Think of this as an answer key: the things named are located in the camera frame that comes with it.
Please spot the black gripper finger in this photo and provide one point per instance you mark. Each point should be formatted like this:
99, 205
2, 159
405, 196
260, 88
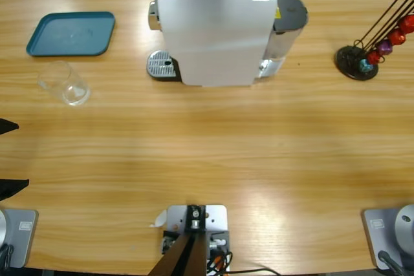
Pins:
6, 126
11, 187

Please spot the clear glass cup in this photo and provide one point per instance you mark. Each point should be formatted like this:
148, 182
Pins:
64, 82

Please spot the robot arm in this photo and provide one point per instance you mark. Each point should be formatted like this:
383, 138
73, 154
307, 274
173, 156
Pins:
404, 224
19, 237

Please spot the white capsule coffee machine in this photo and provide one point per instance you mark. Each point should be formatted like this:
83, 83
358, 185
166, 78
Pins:
210, 40

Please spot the teal coffee capsule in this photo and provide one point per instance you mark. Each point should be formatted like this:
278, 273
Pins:
365, 66

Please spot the red coffee capsule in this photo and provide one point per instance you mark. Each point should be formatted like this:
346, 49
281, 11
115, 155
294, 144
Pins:
397, 37
407, 24
374, 57

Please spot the purple coffee capsule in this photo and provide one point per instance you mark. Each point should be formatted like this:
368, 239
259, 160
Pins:
385, 47

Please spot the teal plastic tray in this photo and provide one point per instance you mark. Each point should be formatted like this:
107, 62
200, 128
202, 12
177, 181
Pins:
71, 33

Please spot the white tape piece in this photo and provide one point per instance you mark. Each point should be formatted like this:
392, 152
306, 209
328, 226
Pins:
160, 219

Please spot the drip tray with metal grate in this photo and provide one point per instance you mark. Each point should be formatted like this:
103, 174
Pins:
158, 64

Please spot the water tank with grey lid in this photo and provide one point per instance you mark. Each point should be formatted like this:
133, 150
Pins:
291, 11

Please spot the black capsule holder with rods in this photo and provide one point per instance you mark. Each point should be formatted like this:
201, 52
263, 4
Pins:
347, 59

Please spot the white block with dark post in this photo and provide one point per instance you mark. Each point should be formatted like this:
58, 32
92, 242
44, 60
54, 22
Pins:
213, 218

